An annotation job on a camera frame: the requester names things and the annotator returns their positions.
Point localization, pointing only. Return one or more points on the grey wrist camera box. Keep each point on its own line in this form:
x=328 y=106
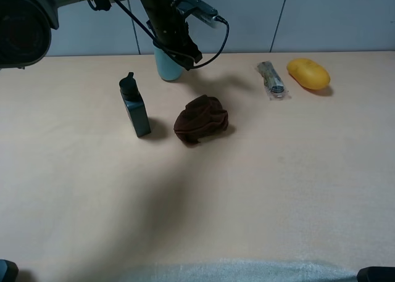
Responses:
x=199 y=9

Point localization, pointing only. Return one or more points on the grey robot base front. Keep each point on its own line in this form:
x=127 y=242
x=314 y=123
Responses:
x=237 y=270

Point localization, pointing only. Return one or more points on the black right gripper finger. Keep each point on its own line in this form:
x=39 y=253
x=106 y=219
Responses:
x=187 y=54

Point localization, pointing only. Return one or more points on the black left base corner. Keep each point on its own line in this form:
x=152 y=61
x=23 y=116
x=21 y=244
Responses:
x=8 y=271

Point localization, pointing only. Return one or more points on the black right base corner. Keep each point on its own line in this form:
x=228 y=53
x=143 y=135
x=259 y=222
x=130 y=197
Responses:
x=376 y=274

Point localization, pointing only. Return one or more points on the yellow mango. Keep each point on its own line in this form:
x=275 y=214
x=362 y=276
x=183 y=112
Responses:
x=308 y=73

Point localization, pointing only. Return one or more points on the dark green square bottle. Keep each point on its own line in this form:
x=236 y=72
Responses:
x=134 y=105

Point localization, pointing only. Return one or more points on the black base corner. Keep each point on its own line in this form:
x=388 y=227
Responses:
x=8 y=271
x=376 y=274

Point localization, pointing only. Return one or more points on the crumpled brown cloth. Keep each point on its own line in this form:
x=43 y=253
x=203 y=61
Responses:
x=201 y=118

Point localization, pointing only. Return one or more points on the light blue plastic cup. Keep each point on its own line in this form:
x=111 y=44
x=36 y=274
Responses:
x=167 y=68

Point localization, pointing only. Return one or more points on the clear wrapped snack packet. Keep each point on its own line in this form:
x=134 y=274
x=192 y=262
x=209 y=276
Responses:
x=273 y=84

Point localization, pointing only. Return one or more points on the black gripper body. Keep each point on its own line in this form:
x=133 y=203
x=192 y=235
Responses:
x=165 y=22

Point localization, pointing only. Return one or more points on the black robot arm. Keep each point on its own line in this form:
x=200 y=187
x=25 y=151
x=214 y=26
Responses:
x=26 y=27

